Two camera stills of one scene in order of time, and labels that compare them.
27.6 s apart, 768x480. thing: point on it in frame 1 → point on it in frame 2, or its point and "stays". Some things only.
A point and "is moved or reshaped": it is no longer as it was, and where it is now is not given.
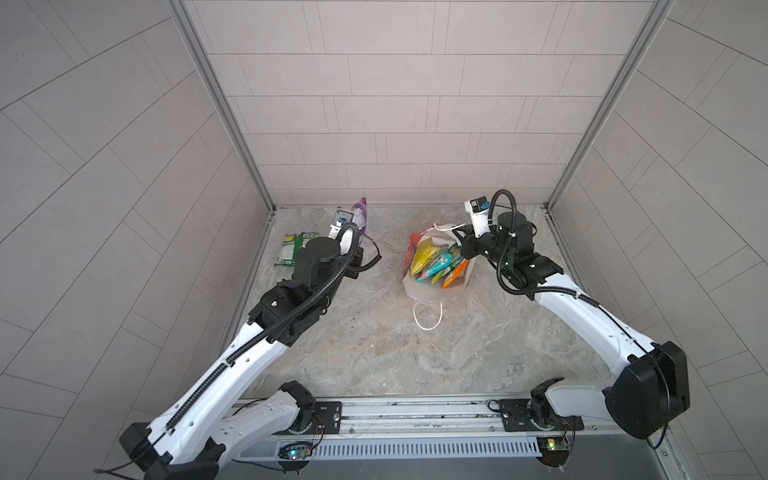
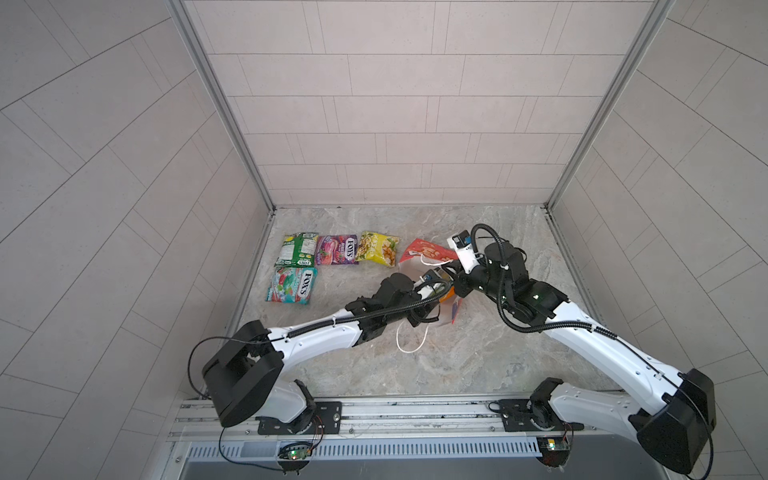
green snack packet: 293,243 stays
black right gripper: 468,240 → 460,282
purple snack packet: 359,212 is moved or reshaped
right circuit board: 554,450 stays
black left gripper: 351,260 → 421,314
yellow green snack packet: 426,251 → 377,248
